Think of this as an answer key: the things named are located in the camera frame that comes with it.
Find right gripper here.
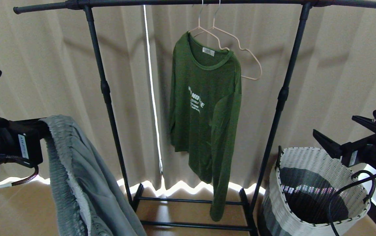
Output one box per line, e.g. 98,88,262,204
313,115,376,186

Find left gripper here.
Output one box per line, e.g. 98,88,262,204
0,113,49,166

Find pale grey shorts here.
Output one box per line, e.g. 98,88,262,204
40,115,146,236

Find green long-sleeved shirt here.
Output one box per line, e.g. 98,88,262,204
169,31,242,222

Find pink clothes hanger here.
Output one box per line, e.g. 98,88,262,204
188,0,230,51
194,0,263,81

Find white laundry basket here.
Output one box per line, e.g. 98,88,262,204
261,147,371,236

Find black clothes rack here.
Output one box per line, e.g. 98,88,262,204
13,0,376,236

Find beige curtain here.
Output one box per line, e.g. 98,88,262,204
0,0,376,197

